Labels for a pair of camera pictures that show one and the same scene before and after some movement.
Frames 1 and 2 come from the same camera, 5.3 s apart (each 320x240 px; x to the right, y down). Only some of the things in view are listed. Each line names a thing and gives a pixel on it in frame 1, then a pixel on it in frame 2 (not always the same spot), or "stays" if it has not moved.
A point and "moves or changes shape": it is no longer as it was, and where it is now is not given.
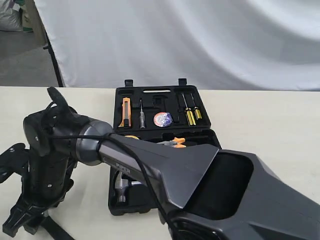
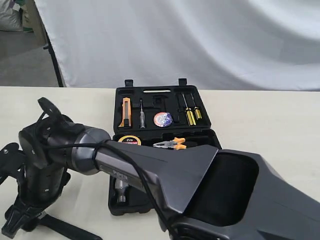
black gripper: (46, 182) stays
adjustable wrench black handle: (55, 230) moves or changes shape
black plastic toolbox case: (173, 113) stays
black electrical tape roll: (163, 119) stays
